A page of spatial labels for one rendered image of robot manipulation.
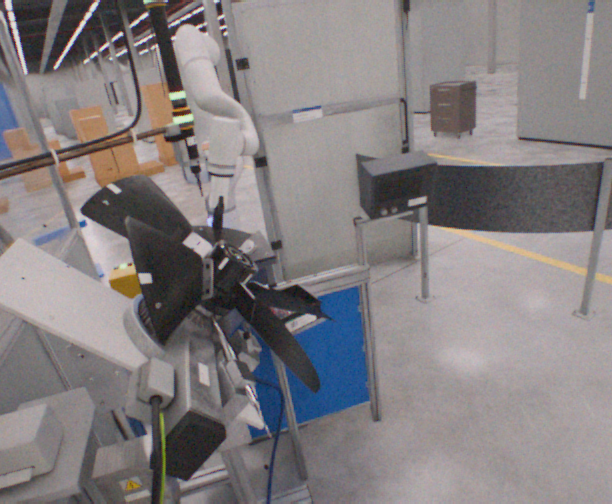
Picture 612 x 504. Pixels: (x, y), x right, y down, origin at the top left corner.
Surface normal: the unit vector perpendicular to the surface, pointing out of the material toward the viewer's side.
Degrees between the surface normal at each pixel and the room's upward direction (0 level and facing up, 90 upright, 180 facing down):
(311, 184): 90
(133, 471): 90
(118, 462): 0
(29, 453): 90
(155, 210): 42
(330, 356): 90
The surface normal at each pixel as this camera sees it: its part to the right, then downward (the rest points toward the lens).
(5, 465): 0.27, 0.38
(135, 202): 0.44, -0.57
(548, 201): -0.29, 0.45
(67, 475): -0.14, -0.89
